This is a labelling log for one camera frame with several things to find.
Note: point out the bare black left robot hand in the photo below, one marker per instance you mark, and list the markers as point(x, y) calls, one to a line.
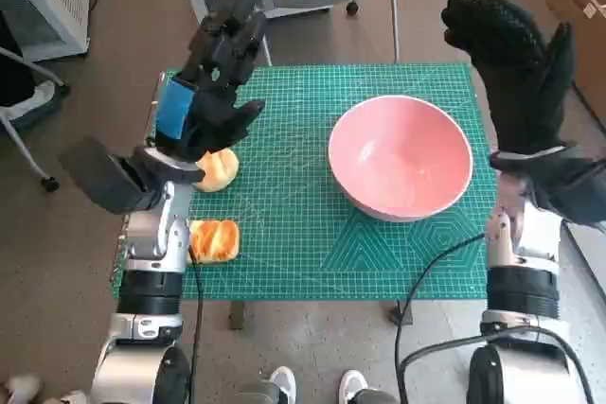
point(213, 106)

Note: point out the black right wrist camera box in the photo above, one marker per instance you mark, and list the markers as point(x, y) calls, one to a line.
point(577, 191)

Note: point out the person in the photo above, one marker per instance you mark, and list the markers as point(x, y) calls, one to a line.
point(14, 68)

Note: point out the grey chair with metal legs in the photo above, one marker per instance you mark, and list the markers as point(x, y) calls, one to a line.
point(19, 113)

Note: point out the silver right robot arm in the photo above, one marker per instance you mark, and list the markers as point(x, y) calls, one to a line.
point(521, 281)

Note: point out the dark table leg bracket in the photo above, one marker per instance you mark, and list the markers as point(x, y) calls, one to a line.
point(400, 313)
point(236, 316)

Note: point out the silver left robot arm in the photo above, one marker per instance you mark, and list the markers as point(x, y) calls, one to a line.
point(151, 233)

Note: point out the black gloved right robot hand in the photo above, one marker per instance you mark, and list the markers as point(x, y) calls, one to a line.
point(516, 68)

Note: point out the person's foot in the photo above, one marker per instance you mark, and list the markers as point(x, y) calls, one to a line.
point(352, 385)
point(283, 382)

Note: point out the green cutting mat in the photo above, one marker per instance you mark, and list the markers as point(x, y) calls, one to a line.
point(284, 139)

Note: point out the round toy bread roll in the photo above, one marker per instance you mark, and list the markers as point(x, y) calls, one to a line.
point(220, 170)

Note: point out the pink bowl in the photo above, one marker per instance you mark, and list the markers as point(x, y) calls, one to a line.
point(402, 158)

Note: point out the glazed rectangular toy bread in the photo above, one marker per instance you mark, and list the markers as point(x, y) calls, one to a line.
point(215, 240)

